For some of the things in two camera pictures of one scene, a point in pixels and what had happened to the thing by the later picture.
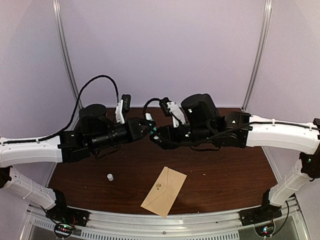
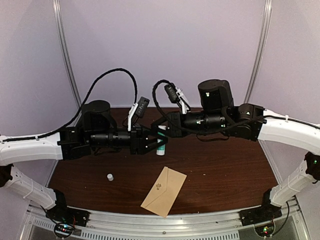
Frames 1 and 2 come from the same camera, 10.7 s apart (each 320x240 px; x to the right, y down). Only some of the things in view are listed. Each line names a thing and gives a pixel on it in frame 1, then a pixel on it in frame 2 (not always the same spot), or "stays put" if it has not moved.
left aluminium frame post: x=56 y=4 stays put
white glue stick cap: x=110 y=177 stays put
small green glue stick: x=152 y=125 -> x=161 y=148
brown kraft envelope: x=162 y=194 stays put
